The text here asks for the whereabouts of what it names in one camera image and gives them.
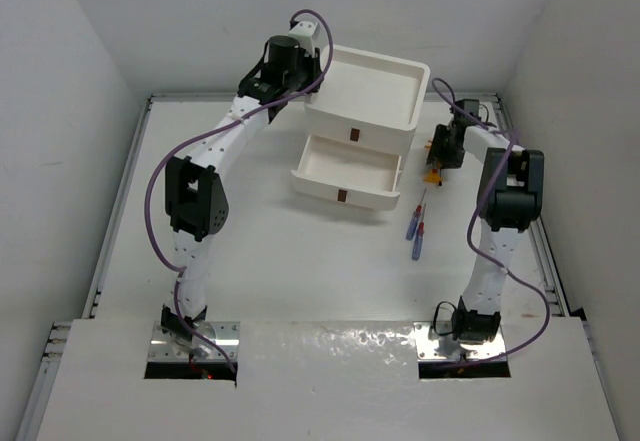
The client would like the blue screwdriver upper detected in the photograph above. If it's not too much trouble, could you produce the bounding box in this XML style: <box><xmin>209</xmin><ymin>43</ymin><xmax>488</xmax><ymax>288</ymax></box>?
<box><xmin>405</xmin><ymin>190</ymin><xmax>426</xmax><ymax>241</ymax></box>

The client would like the blue screwdriver lower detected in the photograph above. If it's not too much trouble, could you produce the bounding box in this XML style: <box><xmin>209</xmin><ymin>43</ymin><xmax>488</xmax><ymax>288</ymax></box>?
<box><xmin>411</xmin><ymin>221</ymin><xmax>424</xmax><ymax>261</ymax></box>

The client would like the purple cable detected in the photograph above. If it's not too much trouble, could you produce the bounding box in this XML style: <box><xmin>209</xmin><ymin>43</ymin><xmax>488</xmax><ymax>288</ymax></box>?
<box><xmin>431</xmin><ymin>77</ymin><xmax>554</xmax><ymax>362</ymax></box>
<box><xmin>145</xmin><ymin>9</ymin><xmax>335</xmax><ymax>375</ymax></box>

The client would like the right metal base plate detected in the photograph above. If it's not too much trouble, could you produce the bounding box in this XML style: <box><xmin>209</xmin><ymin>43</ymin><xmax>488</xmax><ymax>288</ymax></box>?
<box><xmin>413</xmin><ymin>321</ymin><xmax>506</xmax><ymax>364</ymax></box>

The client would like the white drawer cabinet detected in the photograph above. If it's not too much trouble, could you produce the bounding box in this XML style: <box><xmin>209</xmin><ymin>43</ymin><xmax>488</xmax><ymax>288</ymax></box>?
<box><xmin>305</xmin><ymin>45</ymin><xmax>430</xmax><ymax>155</ymax></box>

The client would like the metal base plate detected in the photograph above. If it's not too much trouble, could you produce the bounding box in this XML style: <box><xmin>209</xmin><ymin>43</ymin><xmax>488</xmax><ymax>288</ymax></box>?
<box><xmin>147</xmin><ymin>321</ymin><xmax>240</xmax><ymax>364</ymax></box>
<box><xmin>413</xmin><ymin>321</ymin><xmax>506</xmax><ymax>364</ymax></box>

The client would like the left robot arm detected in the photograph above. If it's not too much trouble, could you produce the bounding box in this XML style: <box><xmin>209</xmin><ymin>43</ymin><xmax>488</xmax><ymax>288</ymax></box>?
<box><xmin>161</xmin><ymin>33</ymin><xmax>322</xmax><ymax>340</ymax></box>

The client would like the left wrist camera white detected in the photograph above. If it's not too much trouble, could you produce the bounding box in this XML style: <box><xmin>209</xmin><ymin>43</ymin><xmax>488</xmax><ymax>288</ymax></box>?
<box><xmin>288</xmin><ymin>21</ymin><xmax>320</xmax><ymax>57</ymax></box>

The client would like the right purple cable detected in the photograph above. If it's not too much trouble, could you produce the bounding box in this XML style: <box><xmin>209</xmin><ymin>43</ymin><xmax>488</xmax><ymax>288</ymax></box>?
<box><xmin>431</xmin><ymin>77</ymin><xmax>554</xmax><ymax>362</ymax></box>

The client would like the blue screwdriver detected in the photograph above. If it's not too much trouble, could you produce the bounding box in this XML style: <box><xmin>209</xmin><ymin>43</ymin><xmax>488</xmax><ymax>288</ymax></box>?
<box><xmin>411</xmin><ymin>221</ymin><xmax>424</xmax><ymax>261</ymax></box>
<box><xmin>405</xmin><ymin>190</ymin><xmax>426</xmax><ymax>241</ymax></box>

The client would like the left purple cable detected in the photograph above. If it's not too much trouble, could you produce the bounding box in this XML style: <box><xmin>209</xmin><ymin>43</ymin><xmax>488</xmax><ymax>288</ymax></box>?
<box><xmin>145</xmin><ymin>9</ymin><xmax>335</xmax><ymax>375</ymax></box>

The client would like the yellow orange clamp tool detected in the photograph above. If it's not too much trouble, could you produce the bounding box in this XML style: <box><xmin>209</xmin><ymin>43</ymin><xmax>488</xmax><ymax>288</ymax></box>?
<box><xmin>423</xmin><ymin>139</ymin><xmax>443</xmax><ymax>187</ymax></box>

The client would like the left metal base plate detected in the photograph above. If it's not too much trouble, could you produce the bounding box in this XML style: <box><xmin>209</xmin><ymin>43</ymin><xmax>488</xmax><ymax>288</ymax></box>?
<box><xmin>147</xmin><ymin>321</ymin><xmax>240</xmax><ymax>364</ymax></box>

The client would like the white drawer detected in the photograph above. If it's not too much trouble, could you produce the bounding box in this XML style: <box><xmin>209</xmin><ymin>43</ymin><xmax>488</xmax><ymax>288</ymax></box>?
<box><xmin>291</xmin><ymin>135</ymin><xmax>402</xmax><ymax>211</ymax></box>

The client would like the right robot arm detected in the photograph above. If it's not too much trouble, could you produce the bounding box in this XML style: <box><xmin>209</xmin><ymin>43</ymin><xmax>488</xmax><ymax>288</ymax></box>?
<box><xmin>427</xmin><ymin>99</ymin><xmax>545</xmax><ymax>343</ymax></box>

